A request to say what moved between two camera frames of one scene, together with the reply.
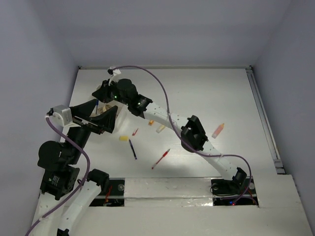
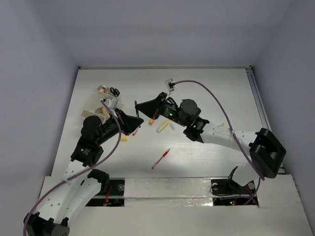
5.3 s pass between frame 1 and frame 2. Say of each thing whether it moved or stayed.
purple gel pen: moved
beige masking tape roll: stayed
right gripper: moved
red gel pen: stayed
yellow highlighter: stayed
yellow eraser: stayed
